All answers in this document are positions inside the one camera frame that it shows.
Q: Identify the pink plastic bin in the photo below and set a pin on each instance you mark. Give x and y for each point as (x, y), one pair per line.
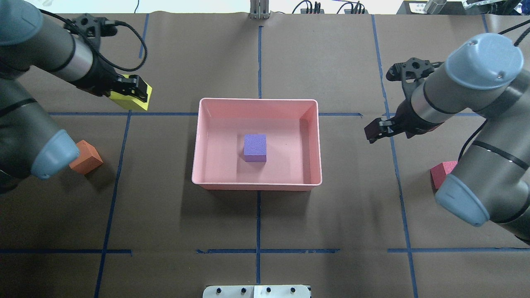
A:
(291, 127)

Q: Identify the orange foam cube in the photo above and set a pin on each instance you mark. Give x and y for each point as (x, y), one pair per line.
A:
(88, 160)

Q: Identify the purple foam cube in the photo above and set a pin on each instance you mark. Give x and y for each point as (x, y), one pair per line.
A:
(255, 148)

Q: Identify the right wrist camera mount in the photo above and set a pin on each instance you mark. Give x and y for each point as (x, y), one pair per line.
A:
(412, 69)

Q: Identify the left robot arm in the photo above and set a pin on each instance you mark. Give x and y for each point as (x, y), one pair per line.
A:
(37, 45)

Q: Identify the white mast base plate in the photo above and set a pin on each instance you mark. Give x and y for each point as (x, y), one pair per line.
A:
(257, 291)

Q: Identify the red foam cube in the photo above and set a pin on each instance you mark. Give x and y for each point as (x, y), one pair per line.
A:
(439, 172)

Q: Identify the aluminium frame post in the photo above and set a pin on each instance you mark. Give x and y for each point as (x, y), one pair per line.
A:
(259, 9)

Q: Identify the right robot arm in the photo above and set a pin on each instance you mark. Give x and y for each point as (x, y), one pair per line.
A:
(486, 75)

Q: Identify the yellow foam cube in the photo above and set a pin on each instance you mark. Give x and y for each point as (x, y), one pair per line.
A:
(131, 92)

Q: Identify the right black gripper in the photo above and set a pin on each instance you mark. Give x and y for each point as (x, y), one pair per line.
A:
(408, 117)

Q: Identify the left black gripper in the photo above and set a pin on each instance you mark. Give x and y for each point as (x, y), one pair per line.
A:
(100, 77)

